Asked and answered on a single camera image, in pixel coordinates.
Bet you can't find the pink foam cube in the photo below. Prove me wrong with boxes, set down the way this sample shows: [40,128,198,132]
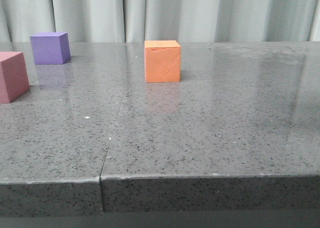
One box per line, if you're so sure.
[0,52,30,104]

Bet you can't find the grey-white curtain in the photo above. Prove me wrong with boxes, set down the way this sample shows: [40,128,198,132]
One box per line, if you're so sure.
[0,0,320,43]

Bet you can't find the orange foam cube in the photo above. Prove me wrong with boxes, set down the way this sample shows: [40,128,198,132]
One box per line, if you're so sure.
[144,40,181,83]

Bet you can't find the purple foam cube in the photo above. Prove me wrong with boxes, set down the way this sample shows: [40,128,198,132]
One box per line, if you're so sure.
[30,32,71,65]

